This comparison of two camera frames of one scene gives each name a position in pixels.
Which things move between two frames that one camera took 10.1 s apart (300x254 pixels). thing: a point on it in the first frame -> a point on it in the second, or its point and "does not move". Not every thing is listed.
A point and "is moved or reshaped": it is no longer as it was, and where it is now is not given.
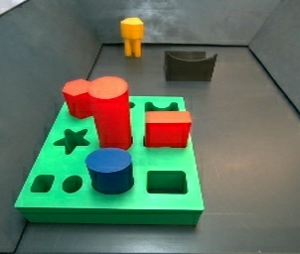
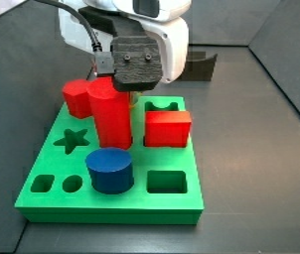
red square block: [168, 129] does not move
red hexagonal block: [76, 94] does not move
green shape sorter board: [165, 195] does not move
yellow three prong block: [132, 32] is moved or reshaped
